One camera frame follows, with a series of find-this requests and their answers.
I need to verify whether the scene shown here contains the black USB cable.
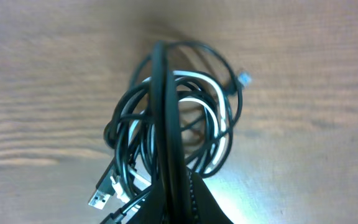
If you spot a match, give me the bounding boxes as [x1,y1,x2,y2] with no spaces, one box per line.
[99,39,253,224]

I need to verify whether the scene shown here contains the white USB cable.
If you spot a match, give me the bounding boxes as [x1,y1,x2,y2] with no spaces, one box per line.
[88,70,229,210]

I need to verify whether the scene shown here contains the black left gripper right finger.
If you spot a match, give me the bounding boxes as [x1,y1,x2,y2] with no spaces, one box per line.
[188,170,233,224]

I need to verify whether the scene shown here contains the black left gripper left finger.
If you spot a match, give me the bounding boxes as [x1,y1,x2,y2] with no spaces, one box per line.
[127,181,165,224]

